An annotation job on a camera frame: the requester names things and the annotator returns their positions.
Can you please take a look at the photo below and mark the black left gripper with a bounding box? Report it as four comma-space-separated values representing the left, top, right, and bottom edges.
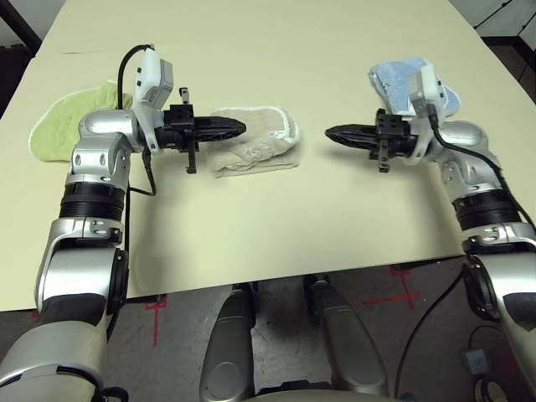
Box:
157, 87, 247, 175

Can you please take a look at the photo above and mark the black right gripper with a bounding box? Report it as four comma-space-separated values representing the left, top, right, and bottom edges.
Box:
325, 108, 420, 173

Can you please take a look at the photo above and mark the beige towel with white trim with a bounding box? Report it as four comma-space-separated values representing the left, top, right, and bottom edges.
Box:
208, 105, 303, 179

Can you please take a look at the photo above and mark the folded light blue towel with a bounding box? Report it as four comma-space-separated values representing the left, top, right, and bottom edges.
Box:
367, 56, 462, 122

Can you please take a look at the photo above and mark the folded light green towel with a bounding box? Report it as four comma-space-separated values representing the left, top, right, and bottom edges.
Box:
28, 79, 135, 163

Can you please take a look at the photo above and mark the black low platform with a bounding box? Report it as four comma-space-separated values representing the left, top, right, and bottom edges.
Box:
480, 35, 536, 87

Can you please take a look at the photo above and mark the black tripod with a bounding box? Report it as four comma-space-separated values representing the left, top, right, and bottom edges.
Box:
474, 0, 536, 33

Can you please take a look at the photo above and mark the grey robot right leg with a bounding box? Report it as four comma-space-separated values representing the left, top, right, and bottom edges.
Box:
307, 276, 390, 397

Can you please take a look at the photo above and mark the grey robot leg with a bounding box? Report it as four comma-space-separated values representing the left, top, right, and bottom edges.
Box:
307, 276, 390, 397
199, 286, 257, 402

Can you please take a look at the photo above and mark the grey robot left leg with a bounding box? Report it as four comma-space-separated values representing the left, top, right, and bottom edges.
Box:
199, 286, 257, 402

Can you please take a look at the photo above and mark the grey power adapter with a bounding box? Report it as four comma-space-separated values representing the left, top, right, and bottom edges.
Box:
461, 348, 490, 377

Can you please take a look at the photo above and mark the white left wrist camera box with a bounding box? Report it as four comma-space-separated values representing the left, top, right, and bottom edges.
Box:
132, 47, 175, 152

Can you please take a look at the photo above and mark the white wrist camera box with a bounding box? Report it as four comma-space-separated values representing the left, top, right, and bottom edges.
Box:
406, 64, 446, 165
132, 47, 175, 152

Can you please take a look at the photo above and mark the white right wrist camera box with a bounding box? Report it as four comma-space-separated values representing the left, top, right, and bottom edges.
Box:
406, 64, 446, 165

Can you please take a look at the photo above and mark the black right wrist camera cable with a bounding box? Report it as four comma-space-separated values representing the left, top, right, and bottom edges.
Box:
395, 102, 536, 402

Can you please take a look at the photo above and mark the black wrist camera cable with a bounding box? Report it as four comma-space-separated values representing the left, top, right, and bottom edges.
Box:
106, 43, 158, 336
395, 102, 536, 402

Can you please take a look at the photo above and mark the black left wrist camera cable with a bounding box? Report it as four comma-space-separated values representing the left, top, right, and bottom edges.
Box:
106, 43, 158, 336

